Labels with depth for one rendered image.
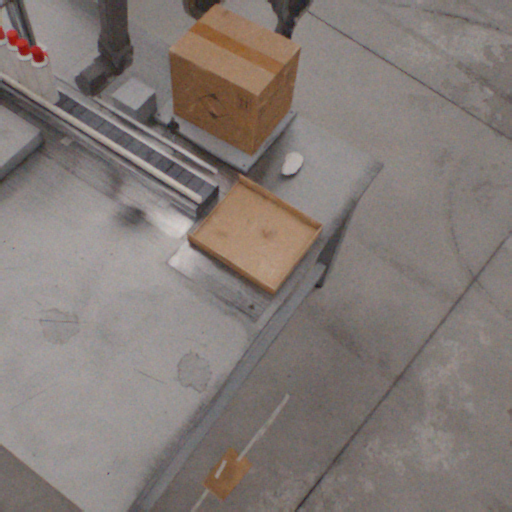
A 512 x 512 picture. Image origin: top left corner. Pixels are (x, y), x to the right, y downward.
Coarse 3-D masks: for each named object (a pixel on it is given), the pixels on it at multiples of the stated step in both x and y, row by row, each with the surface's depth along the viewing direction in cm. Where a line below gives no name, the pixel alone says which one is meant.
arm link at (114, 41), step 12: (108, 0) 125; (120, 0) 128; (108, 12) 130; (120, 12) 132; (108, 24) 135; (120, 24) 137; (108, 36) 140; (120, 36) 142; (108, 48) 146; (120, 48) 145; (132, 48) 150; (120, 60) 150
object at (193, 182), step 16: (64, 96) 194; (80, 112) 191; (96, 128) 189; (112, 128) 189; (128, 144) 187; (144, 144) 187; (128, 160) 184; (144, 160) 184; (160, 160) 185; (176, 176) 182; (192, 176) 182; (208, 192) 180
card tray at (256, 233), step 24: (240, 192) 186; (264, 192) 184; (216, 216) 182; (240, 216) 182; (264, 216) 183; (288, 216) 183; (192, 240) 176; (216, 240) 178; (240, 240) 178; (264, 240) 179; (288, 240) 180; (312, 240) 176; (240, 264) 175; (264, 264) 175; (288, 264) 176; (264, 288) 171
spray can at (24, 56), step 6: (18, 42) 176; (24, 42) 176; (18, 48) 176; (24, 48) 176; (18, 54) 179; (24, 54) 178; (30, 54) 179; (24, 60) 179; (30, 60) 180; (24, 66) 181; (30, 66) 181; (24, 72) 183; (30, 72) 183; (30, 78) 185; (30, 84) 187; (36, 84) 188; (36, 90) 190
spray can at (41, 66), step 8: (32, 48) 175; (40, 48) 175; (32, 56) 176; (40, 56) 176; (32, 64) 178; (40, 64) 178; (48, 64) 180; (40, 72) 180; (48, 72) 181; (40, 80) 183; (48, 80) 183; (40, 88) 186; (48, 88) 186; (56, 88) 189; (48, 96) 188; (56, 96) 190
